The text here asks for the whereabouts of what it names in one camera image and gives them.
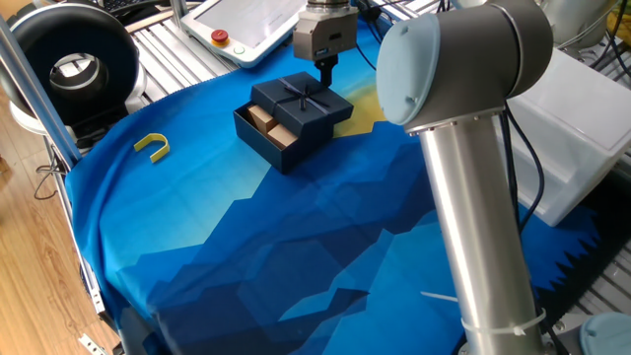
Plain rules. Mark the grey Schunk gripper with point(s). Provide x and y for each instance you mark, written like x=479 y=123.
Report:
x=330 y=32

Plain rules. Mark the dark blue ribboned box lid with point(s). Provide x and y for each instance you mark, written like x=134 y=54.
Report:
x=313 y=106

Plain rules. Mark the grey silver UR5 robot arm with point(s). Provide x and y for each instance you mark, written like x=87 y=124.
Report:
x=473 y=222

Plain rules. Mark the small kraft brown box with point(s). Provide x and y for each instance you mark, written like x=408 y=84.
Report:
x=283 y=136
x=260 y=118

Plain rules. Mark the dark blue gift box base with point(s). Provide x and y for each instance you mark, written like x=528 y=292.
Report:
x=266 y=153

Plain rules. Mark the white teach pendant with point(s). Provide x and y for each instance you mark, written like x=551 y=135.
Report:
x=246 y=24

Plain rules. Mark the blue mountain print cloth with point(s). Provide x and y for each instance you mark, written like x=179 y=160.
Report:
x=222 y=222

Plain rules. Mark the yellow U-shaped plastic piece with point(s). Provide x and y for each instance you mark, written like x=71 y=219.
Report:
x=161 y=154

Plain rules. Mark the black keyboard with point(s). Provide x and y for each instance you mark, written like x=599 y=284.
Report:
x=123 y=4

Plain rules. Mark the white zip tie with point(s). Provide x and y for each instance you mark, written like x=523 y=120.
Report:
x=439 y=296

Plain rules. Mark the white plastic drawer unit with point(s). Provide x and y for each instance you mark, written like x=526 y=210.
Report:
x=581 y=138

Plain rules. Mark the aluminium frame post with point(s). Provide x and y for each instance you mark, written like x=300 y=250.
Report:
x=34 y=93

